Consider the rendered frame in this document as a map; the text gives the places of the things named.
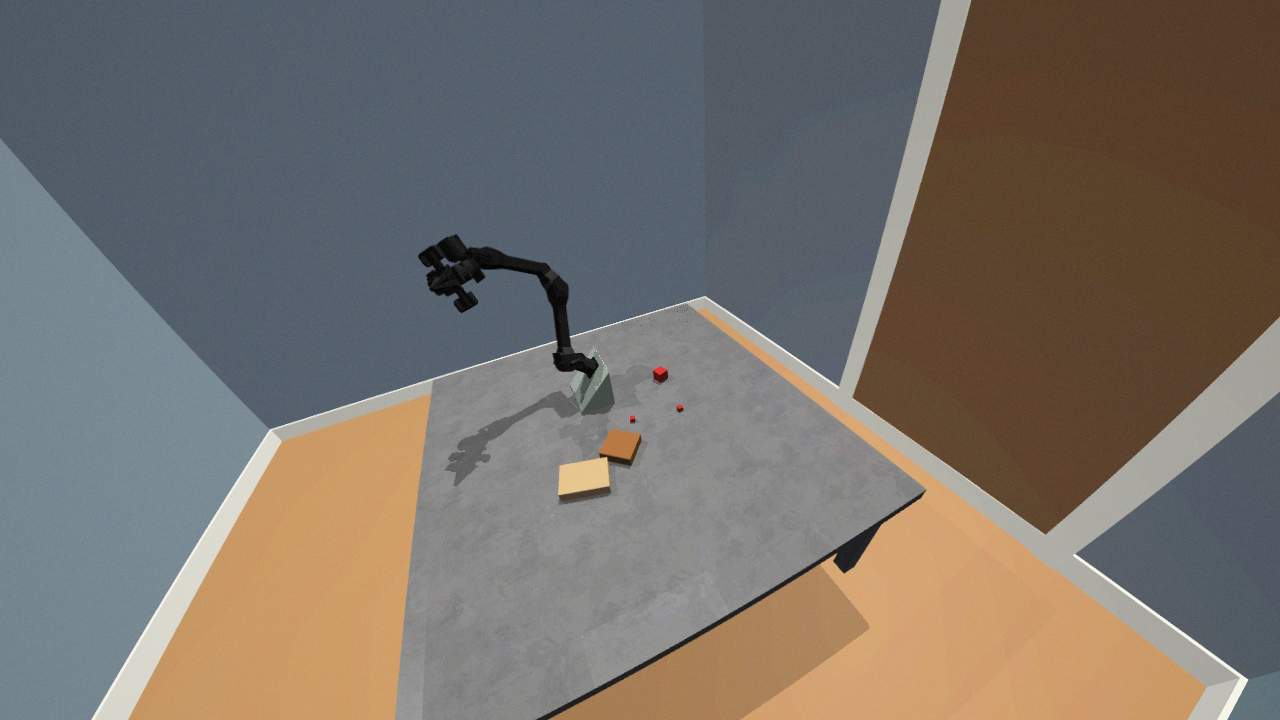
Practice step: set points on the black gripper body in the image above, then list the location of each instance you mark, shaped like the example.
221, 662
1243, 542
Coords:
432, 256

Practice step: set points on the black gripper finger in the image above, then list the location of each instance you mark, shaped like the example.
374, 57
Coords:
448, 288
439, 276

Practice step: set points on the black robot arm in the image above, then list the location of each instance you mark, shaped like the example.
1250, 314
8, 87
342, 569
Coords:
488, 258

